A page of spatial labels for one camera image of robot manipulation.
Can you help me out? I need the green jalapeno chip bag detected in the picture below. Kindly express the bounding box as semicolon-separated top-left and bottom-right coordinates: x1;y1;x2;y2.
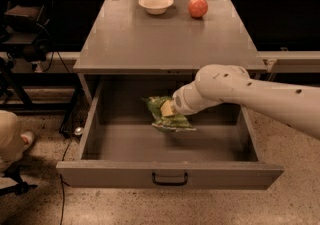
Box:
142;96;195;132

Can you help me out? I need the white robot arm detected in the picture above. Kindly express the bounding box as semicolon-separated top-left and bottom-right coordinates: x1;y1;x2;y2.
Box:
161;65;320;139

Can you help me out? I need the grey open top drawer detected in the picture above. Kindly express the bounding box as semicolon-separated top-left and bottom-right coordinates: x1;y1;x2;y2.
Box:
57;79;283;190

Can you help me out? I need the grey metal cabinet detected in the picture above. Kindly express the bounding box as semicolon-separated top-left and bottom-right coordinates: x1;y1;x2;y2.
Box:
72;0;268;106

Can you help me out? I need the small silver round object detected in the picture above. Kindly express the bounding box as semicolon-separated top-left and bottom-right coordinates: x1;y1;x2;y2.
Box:
74;127;83;136

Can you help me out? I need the white bowl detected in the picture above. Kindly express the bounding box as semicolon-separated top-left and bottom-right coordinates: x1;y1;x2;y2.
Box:
138;0;174;15

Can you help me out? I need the red apple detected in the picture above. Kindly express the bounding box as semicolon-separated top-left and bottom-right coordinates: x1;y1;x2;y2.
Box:
188;0;208;18

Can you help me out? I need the white shoe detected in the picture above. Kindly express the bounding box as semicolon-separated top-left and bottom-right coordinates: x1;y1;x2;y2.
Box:
21;131;35;150

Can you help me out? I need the person's leg in beige trousers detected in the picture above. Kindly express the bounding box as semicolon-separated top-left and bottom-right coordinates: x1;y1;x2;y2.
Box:
0;110;25;172

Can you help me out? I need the black equipment on stand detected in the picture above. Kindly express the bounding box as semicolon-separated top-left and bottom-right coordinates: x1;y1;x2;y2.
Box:
1;1;52;73

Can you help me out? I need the black office chair base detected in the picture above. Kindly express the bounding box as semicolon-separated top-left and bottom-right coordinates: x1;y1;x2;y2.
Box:
0;168;39;197

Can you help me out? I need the black drawer handle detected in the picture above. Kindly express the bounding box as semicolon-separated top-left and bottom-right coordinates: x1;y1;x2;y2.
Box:
152;173;188;187

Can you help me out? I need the black floor cable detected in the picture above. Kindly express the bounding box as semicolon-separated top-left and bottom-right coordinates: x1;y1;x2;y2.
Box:
59;137;73;225

